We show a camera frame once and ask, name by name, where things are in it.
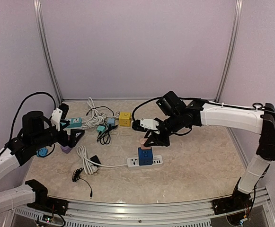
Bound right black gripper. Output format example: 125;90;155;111
143;112;183;147

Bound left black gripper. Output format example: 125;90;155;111
32;121;84;150

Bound pink plug adapter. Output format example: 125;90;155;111
140;138;151;150

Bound dark blue cube socket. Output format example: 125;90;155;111
138;148;153;166

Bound white power strip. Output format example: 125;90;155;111
127;155;163;170

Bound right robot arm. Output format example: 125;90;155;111
132;91;275;215

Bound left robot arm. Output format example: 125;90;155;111
0;104;85;217

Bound teal plug adapter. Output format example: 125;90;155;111
97;125;106;134

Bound light blue plug adapter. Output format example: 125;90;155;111
106;118;115;127

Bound teal power strip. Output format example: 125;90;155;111
66;117;82;128

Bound purple power strip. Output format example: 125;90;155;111
60;146;72;154

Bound yellow cube socket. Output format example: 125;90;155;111
119;112;131;127

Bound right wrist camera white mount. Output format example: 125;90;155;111
132;118;159;131

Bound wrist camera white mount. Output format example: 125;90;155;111
50;103;69;131
132;118;159;131

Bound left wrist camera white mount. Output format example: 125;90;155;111
50;103;69;131

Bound white coiled power cords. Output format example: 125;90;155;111
76;96;128;175

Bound black USB cable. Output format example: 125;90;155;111
96;124;118;145

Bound black power adapter with cable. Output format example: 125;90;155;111
72;155;101;199

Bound aluminium front rail frame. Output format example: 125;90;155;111
8;186;275;227

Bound left aluminium corner post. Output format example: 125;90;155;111
33;0;63;103

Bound aluminium corner post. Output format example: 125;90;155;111
33;0;63;103
214;0;243;102

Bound right aluminium corner post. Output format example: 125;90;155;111
214;0;243;102

